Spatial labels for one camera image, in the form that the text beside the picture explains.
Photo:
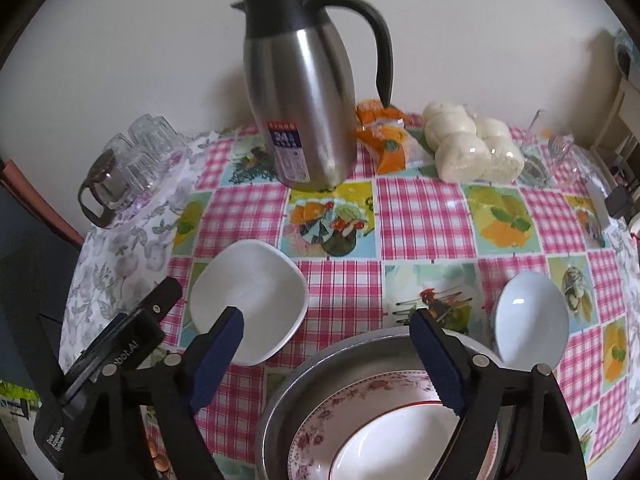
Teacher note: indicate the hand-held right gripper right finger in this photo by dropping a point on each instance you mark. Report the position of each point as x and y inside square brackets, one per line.
[440, 365]

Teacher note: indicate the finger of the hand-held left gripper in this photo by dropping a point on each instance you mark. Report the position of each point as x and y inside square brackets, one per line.
[159, 302]

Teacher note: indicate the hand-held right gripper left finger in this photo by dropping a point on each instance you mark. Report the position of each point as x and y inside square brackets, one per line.
[220, 355]

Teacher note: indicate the square white bowl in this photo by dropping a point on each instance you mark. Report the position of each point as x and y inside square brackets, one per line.
[250, 285]

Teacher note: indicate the stainless steel bowl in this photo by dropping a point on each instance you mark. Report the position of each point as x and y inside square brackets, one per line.
[280, 410]

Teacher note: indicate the round white bowl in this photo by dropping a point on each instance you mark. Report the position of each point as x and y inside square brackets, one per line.
[390, 450]

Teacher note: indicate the light blue bowl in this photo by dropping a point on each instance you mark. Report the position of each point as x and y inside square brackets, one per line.
[530, 320]

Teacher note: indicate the floral rimmed white plate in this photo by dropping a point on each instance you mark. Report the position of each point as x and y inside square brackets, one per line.
[320, 420]

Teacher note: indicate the grey floral tablecloth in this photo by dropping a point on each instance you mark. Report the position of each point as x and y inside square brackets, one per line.
[115, 265]

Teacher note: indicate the clear glass tumbler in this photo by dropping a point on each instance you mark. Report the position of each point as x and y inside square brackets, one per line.
[142, 172]
[155, 135]

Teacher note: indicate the pink checked tablecloth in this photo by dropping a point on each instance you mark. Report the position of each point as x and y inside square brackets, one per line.
[425, 220]

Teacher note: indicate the brown chair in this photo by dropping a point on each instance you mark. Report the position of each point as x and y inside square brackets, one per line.
[30, 180]

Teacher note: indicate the bag of white steamed buns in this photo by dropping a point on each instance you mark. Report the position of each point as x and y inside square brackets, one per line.
[465, 150]

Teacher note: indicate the small white box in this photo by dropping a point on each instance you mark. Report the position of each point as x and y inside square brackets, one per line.
[597, 205]

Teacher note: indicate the orange snack packet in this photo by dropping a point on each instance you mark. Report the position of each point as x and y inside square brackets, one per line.
[390, 145]

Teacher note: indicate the clear glass mug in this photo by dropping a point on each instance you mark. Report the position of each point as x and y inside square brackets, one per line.
[545, 155]

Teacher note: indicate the stainless steel thermos jug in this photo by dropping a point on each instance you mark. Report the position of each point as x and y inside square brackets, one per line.
[300, 110]

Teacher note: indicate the white plastic rack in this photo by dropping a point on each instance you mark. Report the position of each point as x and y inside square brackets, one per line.
[627, 110]

